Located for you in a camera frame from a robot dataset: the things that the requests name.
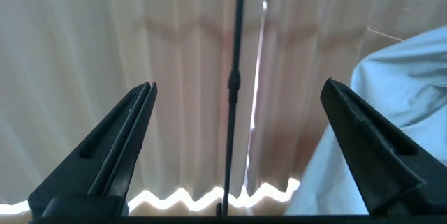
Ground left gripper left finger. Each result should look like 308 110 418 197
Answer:
27 82 158 218

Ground pale grey shorts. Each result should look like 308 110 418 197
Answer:
284 25 447 216

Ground black clothes rack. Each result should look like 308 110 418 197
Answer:
215 0 247 218

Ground beige curtain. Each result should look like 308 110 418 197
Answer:
0 0 447 206

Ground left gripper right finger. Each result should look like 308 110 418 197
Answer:
320 77 447 216

